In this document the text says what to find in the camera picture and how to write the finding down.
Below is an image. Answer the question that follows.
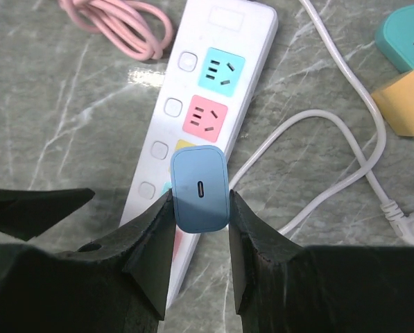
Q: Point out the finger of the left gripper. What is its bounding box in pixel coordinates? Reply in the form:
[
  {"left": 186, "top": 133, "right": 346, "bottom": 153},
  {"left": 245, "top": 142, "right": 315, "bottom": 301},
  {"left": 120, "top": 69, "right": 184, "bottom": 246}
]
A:
[{"left": 0, "top": 188, "right": 95, "bottom": 241}]

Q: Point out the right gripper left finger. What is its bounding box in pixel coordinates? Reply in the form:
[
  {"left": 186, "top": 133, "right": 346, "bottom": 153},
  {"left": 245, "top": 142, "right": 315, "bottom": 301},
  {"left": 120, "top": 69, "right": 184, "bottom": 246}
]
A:
[{"left": 0, "top": 192, "right": 176, "bottom": 332}]

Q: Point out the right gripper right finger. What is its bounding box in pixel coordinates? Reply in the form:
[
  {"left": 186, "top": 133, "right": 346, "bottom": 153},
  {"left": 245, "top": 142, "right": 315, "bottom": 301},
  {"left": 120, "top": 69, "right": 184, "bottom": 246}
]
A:
[{"left": 229, "top": 192, "right": 414, "bottom": 332}]

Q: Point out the blue charger plug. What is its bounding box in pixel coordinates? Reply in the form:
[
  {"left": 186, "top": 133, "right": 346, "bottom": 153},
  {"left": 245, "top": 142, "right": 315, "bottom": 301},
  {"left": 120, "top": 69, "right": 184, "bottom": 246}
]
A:
[{"left": 170, "top": 145, "right": 230, "bottom": 234}]

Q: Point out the orange charger plug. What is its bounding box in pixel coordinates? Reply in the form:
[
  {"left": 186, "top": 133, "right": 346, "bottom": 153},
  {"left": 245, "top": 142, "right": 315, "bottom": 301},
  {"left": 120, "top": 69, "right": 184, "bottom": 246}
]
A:
[{"left": 371, "top": 70, "right": 414, "bottom": 137}]

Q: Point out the white multicolour power strip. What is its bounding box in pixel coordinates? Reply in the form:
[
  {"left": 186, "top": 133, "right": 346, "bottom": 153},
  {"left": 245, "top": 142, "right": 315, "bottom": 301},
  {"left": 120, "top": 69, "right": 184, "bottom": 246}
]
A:
[{"left": 121, "top": 1, "right": 279, "bottom": 303}]

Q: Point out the teal triangular socket adapter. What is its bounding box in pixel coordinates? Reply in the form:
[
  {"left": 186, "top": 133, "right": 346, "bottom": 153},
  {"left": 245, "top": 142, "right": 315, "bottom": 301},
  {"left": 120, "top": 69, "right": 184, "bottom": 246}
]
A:
[{"left": 374, "top": 5, "right": 414, "bottom": 73}]

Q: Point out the white power strip cable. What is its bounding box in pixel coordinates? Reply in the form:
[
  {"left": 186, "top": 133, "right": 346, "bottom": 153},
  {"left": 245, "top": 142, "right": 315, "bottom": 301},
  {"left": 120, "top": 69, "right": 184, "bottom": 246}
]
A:
[{"left": 227, "top": 0, "right": 414, "bottom": 248}]

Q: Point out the pink coiled cable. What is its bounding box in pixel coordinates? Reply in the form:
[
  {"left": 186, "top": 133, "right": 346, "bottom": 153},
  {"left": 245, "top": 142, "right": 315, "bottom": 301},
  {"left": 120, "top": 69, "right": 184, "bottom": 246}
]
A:
[{"left": 57, "top": 0, "right": 175, "bottom": 62}]

